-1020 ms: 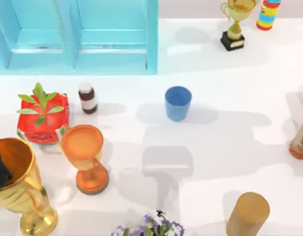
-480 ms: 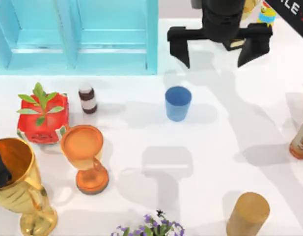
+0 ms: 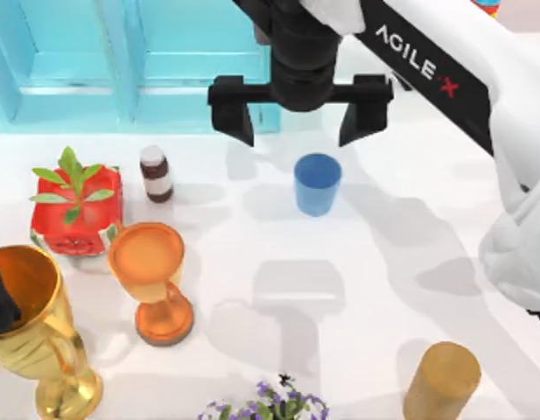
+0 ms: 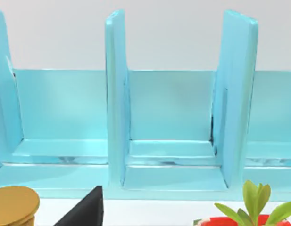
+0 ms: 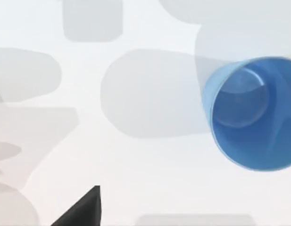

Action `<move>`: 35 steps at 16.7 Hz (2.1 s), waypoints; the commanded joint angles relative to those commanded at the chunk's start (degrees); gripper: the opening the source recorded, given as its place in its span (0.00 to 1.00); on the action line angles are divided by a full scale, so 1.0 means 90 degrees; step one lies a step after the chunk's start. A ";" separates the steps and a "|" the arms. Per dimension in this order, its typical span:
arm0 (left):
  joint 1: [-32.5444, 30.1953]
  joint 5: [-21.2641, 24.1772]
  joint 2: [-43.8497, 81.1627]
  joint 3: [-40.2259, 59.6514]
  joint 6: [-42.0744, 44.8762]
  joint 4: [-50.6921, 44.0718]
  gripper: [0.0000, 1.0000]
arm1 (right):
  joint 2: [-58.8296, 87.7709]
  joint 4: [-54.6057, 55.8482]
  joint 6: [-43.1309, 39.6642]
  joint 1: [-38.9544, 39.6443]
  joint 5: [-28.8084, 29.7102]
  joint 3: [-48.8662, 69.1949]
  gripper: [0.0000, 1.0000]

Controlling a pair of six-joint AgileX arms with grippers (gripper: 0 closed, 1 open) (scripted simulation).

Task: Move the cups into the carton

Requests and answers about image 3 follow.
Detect blue cup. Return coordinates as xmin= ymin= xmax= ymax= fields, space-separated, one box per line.
xmin=293 ymin=152 xmax=343 ymax=217

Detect brown bottle with white cap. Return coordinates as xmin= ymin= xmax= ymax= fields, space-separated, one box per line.
xmin=138 ymin=144 xmax=175 ymax=204

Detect orange trophy cup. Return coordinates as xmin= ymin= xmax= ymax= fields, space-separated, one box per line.
xmin=107 ymin=221 xmax=196 ymax=347

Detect light blue rack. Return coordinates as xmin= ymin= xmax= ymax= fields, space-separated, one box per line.
xmin=0 ymin=0 xmax=282 ymax=135

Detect stack of coloured rings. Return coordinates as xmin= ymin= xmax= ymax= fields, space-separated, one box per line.
xmin=472 ymin=0 xmax=501 ymax=19

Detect red plant pot with plant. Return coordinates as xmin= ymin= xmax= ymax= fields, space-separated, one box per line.
xmin=29 ymin=145 xmax=124 ymax=260

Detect tan yellow cylindrical cup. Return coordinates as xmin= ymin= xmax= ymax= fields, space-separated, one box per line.
xmin=402 ymin=341 xmax=482 ymax=420

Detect gold trophy cup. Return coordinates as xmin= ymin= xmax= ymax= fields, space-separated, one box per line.
xmin=0 ymin=245 xmax=105 ymax=420

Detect purple flower plant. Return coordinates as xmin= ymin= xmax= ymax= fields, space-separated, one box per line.
xmin=196 ymin=371 xmax=331 ymax=420

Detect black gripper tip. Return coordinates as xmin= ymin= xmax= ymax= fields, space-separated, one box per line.
xmin=0 ymin=233 xmax=26 ymax=337

